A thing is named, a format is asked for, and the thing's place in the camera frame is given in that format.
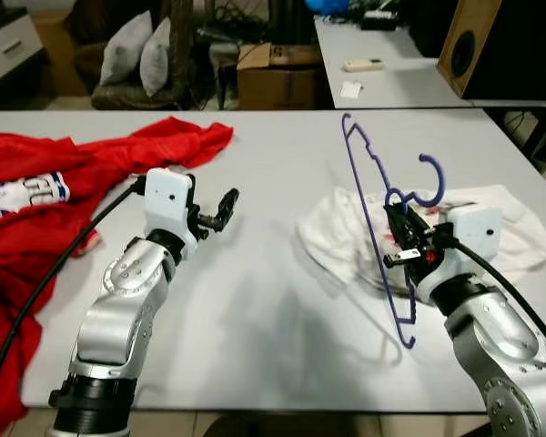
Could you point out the purple plastic hanger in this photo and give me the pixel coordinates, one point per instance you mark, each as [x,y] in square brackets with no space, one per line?
[441,182]

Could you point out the white t-shirt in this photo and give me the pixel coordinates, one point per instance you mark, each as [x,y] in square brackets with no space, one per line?
[514,228]

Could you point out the red printed t-shirt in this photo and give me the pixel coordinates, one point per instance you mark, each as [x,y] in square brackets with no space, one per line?
[36,269]

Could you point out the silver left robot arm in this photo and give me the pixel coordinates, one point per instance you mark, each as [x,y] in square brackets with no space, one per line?
[118,309]

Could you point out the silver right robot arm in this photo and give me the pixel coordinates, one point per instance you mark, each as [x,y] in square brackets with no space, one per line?
[496,346]

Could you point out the white table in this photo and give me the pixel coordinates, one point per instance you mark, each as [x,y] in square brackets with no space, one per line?
[273,309]

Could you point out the cardboard box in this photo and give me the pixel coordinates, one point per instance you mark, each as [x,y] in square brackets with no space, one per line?
[278,82]

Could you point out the long white desk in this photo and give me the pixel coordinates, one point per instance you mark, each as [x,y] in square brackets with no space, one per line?
[400,86]

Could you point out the brown wicker armchair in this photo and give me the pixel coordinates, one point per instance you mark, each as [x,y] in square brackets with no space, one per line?
[127,98]

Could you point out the small white card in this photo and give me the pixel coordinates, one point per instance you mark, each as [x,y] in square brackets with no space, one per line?
[350,89]

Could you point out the white remote control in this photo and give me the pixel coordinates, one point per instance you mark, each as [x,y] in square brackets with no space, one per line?
[364,65]

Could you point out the black electronic device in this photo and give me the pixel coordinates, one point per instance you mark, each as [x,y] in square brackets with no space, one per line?
[382,18]

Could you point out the wooden black speaker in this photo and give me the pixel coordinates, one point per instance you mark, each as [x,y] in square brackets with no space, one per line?
[519,55]

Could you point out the blue bag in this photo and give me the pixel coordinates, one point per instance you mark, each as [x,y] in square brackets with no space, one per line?
[328,6]

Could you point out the white drawer cabinet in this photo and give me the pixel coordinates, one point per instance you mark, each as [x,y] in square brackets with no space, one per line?
[9,45]

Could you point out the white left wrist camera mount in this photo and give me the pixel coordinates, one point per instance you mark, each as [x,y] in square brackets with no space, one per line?
[168,205]

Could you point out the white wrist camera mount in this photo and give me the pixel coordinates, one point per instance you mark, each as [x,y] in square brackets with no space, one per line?
[168,205]
[469,237]

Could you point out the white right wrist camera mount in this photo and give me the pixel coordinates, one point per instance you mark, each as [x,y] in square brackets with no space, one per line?
[469,237]

